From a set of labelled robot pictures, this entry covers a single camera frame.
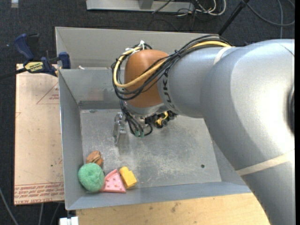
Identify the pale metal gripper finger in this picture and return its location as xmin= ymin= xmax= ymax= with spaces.
xmin=113 ymin=112 xmax=121 ymax=139
xmin=117 ymin=116 xmax=129 ymax=146

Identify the brown toy walnut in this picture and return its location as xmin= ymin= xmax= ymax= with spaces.
xmin=85 ymin=150 xmax=105 ymax=167

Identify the grey metal bin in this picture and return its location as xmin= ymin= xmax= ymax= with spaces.
xmin=55 ymin=26 xmax=253 ymax=211

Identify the yellow toy cheese block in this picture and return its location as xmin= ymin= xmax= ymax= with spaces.
xmin=119 ymin=166 xmax=138 ymax=189

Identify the pink toy wedge slice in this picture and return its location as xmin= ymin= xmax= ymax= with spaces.
xmin=100 ymin=168 xmax=127 ymax=194

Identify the green round sponge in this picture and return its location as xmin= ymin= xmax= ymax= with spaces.
xmin=77 ymin=162 xmax=105 ymax=193

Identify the brown cardboard board, red print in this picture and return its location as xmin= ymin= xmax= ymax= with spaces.
xmin=14 ymin=63 xmax=65 ymax=206

